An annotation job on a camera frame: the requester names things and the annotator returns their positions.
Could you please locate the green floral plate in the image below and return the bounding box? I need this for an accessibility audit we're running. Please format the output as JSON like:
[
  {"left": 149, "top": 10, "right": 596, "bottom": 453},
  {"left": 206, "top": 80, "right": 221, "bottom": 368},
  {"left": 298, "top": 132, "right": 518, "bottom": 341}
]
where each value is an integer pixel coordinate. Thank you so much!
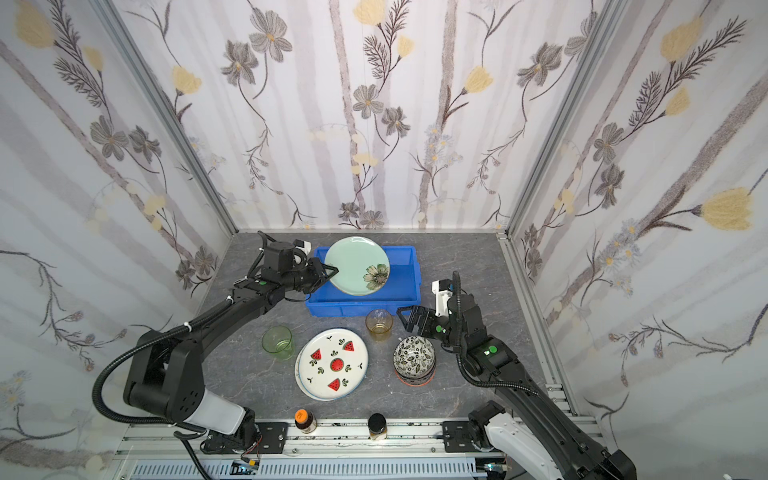
[{"left": 324, "top": 236, "right": 391, "bottom": 296}]

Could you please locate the watermelon pattern white plate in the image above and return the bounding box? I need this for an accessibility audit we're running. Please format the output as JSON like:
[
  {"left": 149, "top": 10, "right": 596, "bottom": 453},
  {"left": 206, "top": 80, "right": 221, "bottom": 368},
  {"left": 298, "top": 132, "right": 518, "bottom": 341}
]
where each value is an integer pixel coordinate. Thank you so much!
[{"left": 294, "top": 328, "right": 369, "bottom": 402}]

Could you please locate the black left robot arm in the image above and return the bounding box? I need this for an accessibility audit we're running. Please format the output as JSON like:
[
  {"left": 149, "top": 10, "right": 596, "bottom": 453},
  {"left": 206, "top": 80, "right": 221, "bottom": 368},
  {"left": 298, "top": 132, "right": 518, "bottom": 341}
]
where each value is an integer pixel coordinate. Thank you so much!
[{"left": 91, "top": 236, "right": 338, "bottom": 436}]

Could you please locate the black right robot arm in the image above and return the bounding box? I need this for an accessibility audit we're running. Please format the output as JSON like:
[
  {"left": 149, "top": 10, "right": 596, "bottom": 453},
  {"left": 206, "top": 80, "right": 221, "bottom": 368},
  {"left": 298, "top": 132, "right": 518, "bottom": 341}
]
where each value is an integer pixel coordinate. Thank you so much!
[{"left": 397, "top": 293, "right": 637, "bottom": 479}]

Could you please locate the blue plastic bin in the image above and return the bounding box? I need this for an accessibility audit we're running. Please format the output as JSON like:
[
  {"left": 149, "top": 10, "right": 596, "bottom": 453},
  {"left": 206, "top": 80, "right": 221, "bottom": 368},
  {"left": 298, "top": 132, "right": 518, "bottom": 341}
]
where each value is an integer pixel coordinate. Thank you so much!
[{"left": 305, "top": 246, "right": 422, "bottom": 317}]

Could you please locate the amber glass cup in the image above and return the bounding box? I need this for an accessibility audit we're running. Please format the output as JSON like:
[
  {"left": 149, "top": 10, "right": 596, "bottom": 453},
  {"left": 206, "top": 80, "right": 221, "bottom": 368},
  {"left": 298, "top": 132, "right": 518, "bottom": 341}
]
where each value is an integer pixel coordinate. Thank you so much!
[{"left": 365, "top": 309, "right": 394, "bottom": 341}]

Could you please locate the black white patterned bowl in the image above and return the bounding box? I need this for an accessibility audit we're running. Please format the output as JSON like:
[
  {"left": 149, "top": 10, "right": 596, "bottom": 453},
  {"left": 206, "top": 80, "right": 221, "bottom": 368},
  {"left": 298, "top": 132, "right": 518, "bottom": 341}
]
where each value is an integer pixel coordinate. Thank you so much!
[{"left": 393, "top": 336, "right": 436, "bottom": 378}]

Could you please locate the green glass cup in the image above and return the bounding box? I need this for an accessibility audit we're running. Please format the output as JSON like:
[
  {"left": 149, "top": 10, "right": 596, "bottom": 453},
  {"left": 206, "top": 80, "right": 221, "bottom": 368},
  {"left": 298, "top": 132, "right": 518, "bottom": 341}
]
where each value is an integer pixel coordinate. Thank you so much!
[{"left": 261, "top": 325, "right": 294, "bottom": 360}]

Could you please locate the black lid jar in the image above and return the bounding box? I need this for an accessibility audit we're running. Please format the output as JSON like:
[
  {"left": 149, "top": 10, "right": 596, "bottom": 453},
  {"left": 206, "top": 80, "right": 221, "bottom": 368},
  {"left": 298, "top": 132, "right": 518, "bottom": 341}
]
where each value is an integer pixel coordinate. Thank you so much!
[{"left": 367, "top": 413, "right": 388, "bottom": 441}]

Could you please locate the orange lid jar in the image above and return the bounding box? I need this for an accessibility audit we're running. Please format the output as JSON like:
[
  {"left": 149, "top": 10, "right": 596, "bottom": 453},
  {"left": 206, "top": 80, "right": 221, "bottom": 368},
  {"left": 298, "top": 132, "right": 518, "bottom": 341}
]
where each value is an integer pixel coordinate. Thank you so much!
[{"left": 294, "top": 409, "right": 317, "bottom": 435}]

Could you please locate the aluminium rail frame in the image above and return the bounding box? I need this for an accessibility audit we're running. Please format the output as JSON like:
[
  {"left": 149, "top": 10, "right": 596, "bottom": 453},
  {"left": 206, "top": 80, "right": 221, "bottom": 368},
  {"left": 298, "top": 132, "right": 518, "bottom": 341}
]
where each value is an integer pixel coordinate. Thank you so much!
[{"left": 113, "top": 383, "right": 613, "bottom": 480}]

